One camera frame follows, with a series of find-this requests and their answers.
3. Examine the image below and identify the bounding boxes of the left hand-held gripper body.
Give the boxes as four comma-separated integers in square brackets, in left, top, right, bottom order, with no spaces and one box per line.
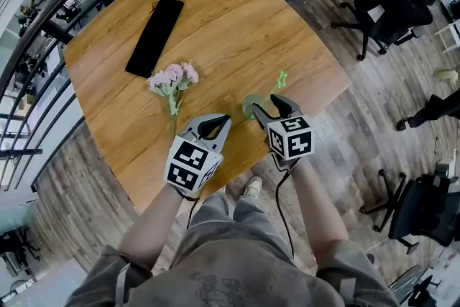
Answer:
[164,128,224,192]

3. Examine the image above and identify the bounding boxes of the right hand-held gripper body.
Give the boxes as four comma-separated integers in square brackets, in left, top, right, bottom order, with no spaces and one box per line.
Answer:
[264,113,315,160]

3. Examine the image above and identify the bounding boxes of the clear glass vase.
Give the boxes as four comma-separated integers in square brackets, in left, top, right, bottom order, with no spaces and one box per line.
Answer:
[241,93,269,120]

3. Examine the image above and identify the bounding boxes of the person's right forearm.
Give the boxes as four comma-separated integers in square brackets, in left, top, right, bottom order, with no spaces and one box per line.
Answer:
[292,158,352,264]

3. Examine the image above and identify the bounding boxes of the person's left forearm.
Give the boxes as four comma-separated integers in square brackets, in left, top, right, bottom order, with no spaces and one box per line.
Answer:
[117,185,185,277]

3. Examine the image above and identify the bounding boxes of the pink flower bouquet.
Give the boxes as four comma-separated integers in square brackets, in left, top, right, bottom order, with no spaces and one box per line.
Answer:
[145,61,200,136]

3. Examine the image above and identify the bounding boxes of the person's right shoe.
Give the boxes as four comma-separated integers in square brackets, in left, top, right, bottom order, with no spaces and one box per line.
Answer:
[241,175,264,199]

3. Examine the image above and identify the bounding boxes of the person's grey trousers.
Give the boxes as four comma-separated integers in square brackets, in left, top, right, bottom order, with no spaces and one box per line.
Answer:
[178,186,300,265]

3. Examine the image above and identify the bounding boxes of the black fabric pouch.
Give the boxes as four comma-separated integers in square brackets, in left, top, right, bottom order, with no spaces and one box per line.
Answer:
[124,0,185,78]

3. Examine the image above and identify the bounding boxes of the person's grey shirt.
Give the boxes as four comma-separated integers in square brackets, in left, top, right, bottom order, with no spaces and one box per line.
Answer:
[64,222,400,307]

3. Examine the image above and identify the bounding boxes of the black high-back office chair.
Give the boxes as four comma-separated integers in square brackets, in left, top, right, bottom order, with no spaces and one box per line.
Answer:
[330,0,435,63]

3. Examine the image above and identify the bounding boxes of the black mesh office chair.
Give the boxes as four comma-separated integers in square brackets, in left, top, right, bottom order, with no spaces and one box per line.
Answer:
[360,168,460,257]

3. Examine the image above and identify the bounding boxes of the wooden table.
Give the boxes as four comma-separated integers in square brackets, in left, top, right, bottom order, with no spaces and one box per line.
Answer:
[0,0,343,193]

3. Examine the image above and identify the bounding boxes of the white folding chair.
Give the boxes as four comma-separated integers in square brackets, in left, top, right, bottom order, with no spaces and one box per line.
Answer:
[433,19,460,55]

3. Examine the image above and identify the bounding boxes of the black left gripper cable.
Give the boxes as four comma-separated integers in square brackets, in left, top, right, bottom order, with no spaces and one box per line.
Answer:
[184,194,201,232]

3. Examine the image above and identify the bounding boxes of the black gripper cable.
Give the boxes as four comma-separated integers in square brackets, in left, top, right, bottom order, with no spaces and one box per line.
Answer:
[273,153,296,260]
[184,194,201,232]

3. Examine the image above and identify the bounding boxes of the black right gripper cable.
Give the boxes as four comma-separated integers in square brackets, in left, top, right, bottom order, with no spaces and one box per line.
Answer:
[273,153,296,260]

